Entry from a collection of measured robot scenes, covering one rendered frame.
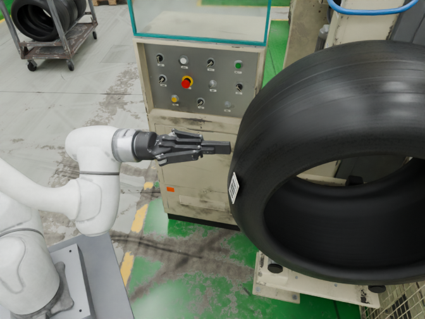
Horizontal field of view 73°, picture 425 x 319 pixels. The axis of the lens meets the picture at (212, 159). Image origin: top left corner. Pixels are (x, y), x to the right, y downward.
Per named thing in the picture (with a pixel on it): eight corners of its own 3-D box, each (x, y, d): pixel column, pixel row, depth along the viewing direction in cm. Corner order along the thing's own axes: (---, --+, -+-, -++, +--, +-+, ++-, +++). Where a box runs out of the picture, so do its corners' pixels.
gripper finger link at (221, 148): (201, 142, 70) (200, 144, 70) (229, 143, 69) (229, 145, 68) (203, 151, 72) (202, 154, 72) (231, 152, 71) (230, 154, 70)
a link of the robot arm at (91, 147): (132, 128, 82) (130, 174, 82) (86, 128, 86) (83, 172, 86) (110, 122, 72) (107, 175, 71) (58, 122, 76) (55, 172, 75)
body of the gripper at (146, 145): (129, 144, 70) (165, 145, 68) (143, 124, 76) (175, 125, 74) (139, 167, 75) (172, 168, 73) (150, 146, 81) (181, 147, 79)
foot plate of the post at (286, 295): (256, 252, 186) (257, 249, 183) (298, 261, 182) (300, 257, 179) (252, 294, 167) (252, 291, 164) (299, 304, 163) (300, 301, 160)
